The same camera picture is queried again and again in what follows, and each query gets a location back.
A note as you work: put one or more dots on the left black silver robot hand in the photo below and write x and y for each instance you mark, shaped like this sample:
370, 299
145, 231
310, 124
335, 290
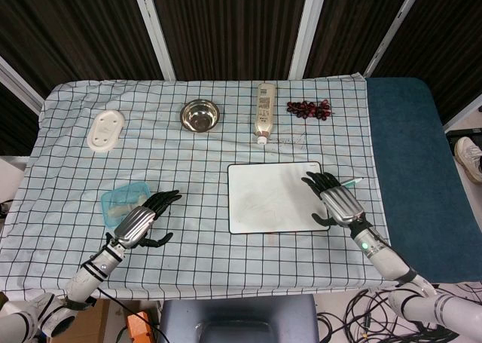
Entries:
133, 222

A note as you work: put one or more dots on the checkered white tablecloth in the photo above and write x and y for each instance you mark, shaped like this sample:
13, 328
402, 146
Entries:
211, 169

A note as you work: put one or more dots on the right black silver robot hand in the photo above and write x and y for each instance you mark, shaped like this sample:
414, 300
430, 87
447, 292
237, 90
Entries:
340, 203

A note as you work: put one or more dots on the brown cardboard box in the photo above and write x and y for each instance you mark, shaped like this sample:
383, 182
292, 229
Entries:
88, 322

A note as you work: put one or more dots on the white sneaker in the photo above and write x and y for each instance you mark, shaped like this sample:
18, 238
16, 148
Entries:
468, 158

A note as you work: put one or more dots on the white drawing board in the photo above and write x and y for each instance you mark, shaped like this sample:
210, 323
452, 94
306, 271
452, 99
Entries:
271, 199

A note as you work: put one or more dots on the white screen frame post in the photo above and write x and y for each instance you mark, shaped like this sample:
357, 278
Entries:
154, 30
391, 30
465, 111
307, 30
19, 83

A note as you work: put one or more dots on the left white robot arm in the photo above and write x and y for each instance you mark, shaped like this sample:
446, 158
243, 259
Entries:
92, 269

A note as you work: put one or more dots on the beige squeeze bottle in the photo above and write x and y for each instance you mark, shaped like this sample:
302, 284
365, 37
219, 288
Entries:
265, 111

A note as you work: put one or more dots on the blue padded table cover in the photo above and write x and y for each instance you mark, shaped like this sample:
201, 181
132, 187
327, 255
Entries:
410, 162

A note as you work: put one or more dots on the cream oval soap dish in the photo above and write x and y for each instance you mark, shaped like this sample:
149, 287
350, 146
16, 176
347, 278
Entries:
105, 130

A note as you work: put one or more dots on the orange plastic device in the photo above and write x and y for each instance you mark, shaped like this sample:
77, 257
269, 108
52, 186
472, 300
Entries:
141, 326

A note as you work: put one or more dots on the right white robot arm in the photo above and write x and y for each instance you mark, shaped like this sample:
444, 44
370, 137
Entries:
388, 262

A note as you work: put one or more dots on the clear container with blue lid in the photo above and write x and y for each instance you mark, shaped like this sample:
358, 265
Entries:
116, 198

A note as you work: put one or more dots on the bunch of red grapes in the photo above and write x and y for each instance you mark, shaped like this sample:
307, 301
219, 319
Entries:
309, 109

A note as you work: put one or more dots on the grey robot base seat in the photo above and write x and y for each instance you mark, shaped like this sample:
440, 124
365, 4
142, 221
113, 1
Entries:
237, 316

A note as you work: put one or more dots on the cream object inside container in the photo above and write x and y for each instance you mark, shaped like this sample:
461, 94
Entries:
116, 212

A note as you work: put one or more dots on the green marker pen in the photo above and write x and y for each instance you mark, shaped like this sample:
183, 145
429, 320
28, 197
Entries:
354, 181

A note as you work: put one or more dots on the stainless steel bowl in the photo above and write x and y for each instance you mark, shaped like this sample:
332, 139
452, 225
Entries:
200, 116

